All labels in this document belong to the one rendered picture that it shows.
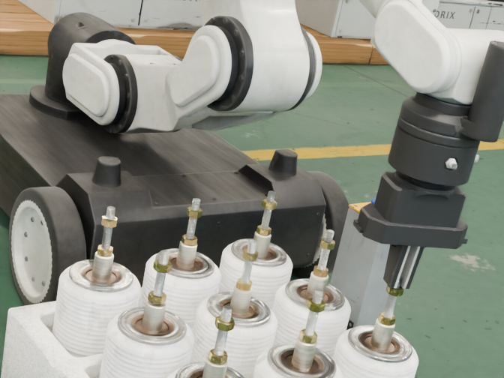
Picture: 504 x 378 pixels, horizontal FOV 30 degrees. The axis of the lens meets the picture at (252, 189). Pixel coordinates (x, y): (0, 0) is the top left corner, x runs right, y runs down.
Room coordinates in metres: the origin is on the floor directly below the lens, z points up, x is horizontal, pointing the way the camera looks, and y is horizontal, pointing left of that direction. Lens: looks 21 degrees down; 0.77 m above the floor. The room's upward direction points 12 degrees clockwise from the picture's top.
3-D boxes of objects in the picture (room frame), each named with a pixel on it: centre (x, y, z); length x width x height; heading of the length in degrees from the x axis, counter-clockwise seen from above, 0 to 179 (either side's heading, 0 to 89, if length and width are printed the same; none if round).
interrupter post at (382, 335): (0.96, -0.18, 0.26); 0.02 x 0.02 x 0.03
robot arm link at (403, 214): (0.96, -0.18, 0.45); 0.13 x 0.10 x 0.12; 108
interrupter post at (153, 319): (0.90, 0.08, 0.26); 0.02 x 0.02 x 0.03
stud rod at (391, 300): (0.96, -0.18, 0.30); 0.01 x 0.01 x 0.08
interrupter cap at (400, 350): (0.96, -0.18, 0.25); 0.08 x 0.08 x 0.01
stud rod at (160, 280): (0.90, 0.08, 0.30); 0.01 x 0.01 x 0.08
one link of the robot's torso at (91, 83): (1.70, 0.26, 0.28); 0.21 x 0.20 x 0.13; 38
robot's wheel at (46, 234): (1.32, 0.30, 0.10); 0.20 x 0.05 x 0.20; 38
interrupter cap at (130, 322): (0.90, 0.08, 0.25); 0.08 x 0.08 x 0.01
